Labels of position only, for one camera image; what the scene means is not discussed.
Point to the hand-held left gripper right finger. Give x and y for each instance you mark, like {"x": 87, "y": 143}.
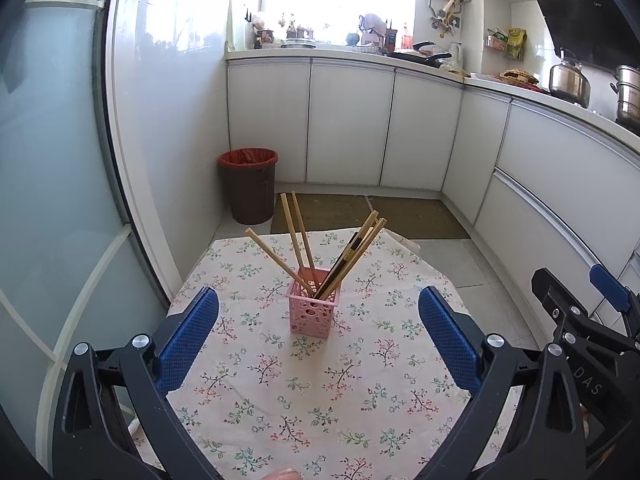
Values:
{"x": 450, "y": 340}

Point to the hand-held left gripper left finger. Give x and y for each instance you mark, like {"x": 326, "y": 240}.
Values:
{"x": 192, "y": 340}

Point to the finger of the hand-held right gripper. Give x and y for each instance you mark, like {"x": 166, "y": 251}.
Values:
{"x": 610, "y": 285}
{"x": 555, "y": 300}

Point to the pink perforated plastic basket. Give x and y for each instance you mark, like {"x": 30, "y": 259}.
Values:
{"x": 315, "y": 317}

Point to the bunch of bamboo chopsticks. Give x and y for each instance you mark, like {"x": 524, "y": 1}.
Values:
{"x": 368, "y": 239}

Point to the black chopstick with gold band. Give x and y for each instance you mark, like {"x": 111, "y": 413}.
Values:
{"x": 345, "y": 257}

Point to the long bamboo chopstick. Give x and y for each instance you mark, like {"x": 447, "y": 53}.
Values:
{"x": 302, "y": 230}
{"x": 290, "y": 230}

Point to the person's left hand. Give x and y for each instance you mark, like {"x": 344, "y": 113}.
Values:
{"x": 282, "y": 475}

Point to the brown floor mat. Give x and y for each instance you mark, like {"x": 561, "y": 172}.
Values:
{"x": 420, "y": 220}
{"x": 325, "y": 212}

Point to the floral tablecloth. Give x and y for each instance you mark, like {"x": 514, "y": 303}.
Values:
{"x": 325, "y": 400}

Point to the brown trash bin red bag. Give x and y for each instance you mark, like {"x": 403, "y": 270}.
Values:
{"x": 247, "y": 190}

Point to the steel steamer pot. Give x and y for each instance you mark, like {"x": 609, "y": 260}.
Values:
{"x": 630, "y": 90}

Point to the steel kettle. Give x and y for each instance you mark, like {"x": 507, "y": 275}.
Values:
{"x": 567, "y": 82}

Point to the frosted glass sliding door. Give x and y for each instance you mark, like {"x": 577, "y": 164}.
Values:
{"x": 60, "y": 160}

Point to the basket of food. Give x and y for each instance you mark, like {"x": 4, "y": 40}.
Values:
{"x": 517, "y": 76}

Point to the white straight kitchen cabinet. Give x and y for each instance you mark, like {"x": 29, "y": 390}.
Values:
{"x": 350, "y": 125}

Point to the white jug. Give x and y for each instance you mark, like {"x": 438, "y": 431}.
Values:
{"x": 455, "y": 57}

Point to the black frying pan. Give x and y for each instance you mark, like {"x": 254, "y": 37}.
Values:
{"x": 425, "y": 60}

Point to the black range hood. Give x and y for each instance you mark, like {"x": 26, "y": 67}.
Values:
{"x": 590, "y": 5}

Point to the red bottle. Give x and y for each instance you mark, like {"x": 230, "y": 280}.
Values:
{"x": 406, "y": 40}

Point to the white countertop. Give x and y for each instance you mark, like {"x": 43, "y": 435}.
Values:
{"x": 340, "y": 53}

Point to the dark teapot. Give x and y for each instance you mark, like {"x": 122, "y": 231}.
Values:
{"x": 352, "y": 39}

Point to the pink bag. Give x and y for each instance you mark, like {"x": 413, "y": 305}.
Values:
{"x": 372, "y": 30}

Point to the small potted plants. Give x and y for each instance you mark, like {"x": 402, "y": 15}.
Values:
{"x": 292, "y": 30}

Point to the wall rack with packets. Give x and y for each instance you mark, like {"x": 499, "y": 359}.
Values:
{"x": 515, "y": 42}

